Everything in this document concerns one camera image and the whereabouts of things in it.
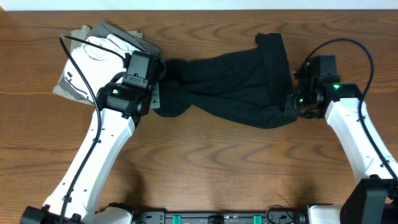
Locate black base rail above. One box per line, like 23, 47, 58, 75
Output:
132, 208, 309, 224

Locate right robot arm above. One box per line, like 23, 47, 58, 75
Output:
281, 55, 397, 223

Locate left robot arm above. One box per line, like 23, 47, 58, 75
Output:
20, 51, 165, 223

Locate white folded shirt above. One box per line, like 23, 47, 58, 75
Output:
53, 34, 137, 104

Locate black polo shirt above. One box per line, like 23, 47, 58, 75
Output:
155, 33, 297, 129

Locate dark grey folded garment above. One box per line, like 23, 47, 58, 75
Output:
57, 21, 163, 106

